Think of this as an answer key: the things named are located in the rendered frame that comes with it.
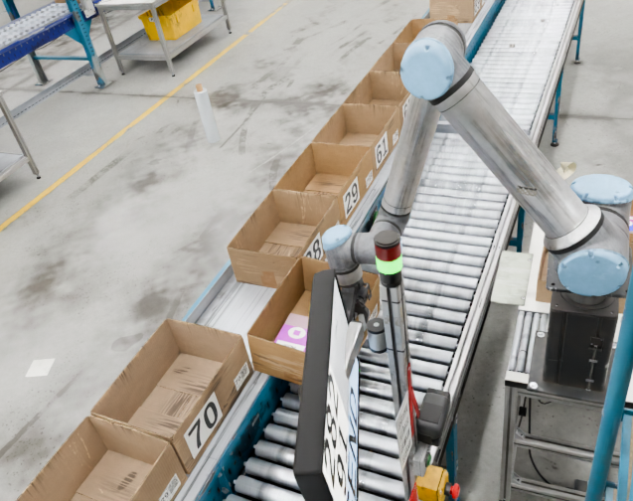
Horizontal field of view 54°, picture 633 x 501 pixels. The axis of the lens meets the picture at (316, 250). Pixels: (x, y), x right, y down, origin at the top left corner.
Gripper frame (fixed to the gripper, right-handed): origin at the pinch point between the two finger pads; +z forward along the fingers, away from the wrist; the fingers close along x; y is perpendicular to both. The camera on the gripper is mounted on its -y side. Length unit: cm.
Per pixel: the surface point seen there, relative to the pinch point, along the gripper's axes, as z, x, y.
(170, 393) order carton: 3, 53, -35
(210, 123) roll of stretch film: 53, 247, 262
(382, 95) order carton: 0, 53, 175
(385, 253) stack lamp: -64, -35, -39
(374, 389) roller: 22.6, -1.7, -4.3
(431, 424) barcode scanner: -7.6, -34.4, -35.4
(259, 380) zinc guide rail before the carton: 4.8, 27.2, -22.0
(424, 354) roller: 24.1, -13.3, 15.0
